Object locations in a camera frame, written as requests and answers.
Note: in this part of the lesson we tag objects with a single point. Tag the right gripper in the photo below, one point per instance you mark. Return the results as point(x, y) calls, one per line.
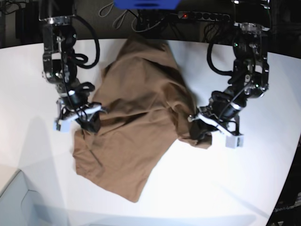
point(88, 115)

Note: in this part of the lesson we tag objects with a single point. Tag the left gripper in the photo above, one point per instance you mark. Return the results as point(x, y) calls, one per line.
point(203, 123)

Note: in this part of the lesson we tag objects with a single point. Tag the brown t-shirt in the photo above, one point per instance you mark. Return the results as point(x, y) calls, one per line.
point(148, 105)

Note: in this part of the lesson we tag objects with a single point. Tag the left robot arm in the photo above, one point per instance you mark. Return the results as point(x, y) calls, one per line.
point(249, 77)

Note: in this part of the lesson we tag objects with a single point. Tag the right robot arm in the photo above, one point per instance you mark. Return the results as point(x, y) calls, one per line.
point(61, 63)

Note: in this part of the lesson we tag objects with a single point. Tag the white bin at corner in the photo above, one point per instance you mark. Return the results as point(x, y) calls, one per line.
point(18, 203)

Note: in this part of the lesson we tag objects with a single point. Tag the black box on floor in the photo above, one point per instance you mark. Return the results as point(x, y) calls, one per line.
point(27, 23)

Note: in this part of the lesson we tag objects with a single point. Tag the blue box overhead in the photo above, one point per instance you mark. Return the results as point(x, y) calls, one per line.
point(146, 4)

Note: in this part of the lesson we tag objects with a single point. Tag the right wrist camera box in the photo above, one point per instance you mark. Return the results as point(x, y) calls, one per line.
point(62, 126)

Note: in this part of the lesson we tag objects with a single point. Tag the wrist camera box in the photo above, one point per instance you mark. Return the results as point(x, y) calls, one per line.
point(62, 126)
point(234, 141)

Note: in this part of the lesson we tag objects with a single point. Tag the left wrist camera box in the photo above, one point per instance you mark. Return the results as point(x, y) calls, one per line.
point(234, 141)

